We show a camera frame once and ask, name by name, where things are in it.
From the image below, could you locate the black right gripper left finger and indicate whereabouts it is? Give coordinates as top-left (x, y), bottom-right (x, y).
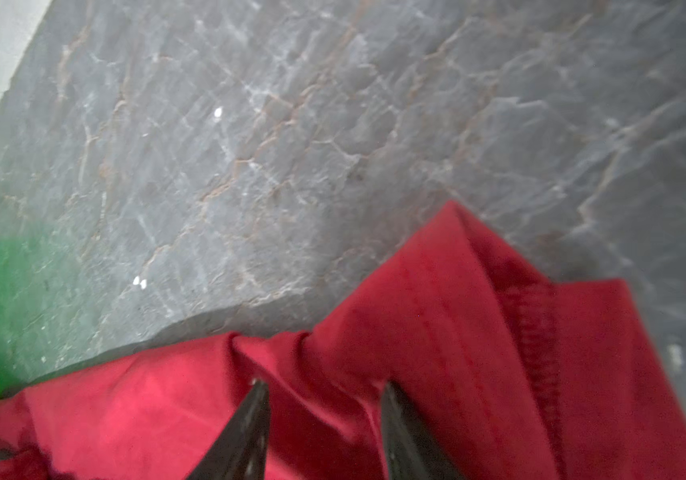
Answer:
top-left (186, 380), bottom-right (271, 480)

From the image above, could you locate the red t shirt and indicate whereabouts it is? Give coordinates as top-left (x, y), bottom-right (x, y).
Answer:
top-left (0, 203), bottom-right (686, 479)

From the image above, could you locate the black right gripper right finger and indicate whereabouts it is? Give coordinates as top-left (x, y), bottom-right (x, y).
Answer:
top-left (380, 382), bottom-right (465, 480)

